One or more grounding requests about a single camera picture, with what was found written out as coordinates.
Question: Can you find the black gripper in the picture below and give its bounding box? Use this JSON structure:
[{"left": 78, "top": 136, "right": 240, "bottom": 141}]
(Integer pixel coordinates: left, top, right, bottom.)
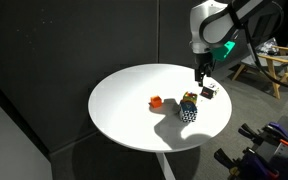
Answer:
[{"left": 193, "top": 51, "right": 217, "bottom": 89}]

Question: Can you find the blue cube with number four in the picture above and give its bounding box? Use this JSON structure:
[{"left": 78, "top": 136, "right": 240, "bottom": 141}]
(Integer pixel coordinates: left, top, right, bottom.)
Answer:
[{"left": 178, "top": 100, "right": 199, "bottom": 124}]

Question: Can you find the white cube with black drawings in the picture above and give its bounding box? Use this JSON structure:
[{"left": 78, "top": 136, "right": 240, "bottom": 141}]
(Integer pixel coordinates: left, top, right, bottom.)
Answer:
[{"left": 199, "top": 82, "right": 220, "bottom": 101}]

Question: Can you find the green cube with orange house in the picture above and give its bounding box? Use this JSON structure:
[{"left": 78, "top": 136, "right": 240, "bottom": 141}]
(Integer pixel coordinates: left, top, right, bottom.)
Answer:
[{"left": 182, "top": 91, "right": 199, "bottom": 105}]

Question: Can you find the orange block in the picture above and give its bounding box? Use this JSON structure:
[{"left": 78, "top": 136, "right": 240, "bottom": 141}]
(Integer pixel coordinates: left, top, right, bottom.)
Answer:
[{"left": 149, "top": 95, "right": 164, "bottom": 109}]

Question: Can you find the clear plastic bag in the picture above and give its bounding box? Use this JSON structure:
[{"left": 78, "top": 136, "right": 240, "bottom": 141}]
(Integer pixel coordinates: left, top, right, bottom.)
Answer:
[{"left": 256, "top": 36, "right": 281, "bottom": 56}]

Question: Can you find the wooden chair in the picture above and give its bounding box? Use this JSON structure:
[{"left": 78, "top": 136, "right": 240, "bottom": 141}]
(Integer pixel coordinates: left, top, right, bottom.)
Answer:
[{"left": 231, "top": 45, "right": 288, "bottom": 100}]

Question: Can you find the white table leg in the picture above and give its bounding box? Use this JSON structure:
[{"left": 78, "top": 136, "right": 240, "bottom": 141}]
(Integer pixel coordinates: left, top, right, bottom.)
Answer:
[{"left": 155, "top": 151, "right": 177, "bottom": 180}]

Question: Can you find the purple and black clamp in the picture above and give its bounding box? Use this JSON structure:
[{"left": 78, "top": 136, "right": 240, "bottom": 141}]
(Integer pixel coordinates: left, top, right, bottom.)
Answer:
[{"left": 213, "top": 147, "right": 281, "bottom": 180}]

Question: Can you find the purple clamp with orange tip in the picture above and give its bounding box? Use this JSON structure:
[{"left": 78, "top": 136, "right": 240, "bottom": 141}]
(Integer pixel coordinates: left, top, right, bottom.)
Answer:
[{"left": 263, "top": 121, "right": 288, "bottom": 149}]

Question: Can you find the teal camera mount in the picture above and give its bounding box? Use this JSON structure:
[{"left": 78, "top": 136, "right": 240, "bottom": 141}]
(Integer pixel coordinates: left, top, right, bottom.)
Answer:
[{"left": 211, "top": 40, "right": 236, "bottom": 62}]

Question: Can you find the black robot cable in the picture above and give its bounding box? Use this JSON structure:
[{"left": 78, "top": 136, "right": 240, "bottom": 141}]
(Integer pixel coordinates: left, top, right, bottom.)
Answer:
[{"left": 228, "top": 0, "right": 288, "bottom": 92}]

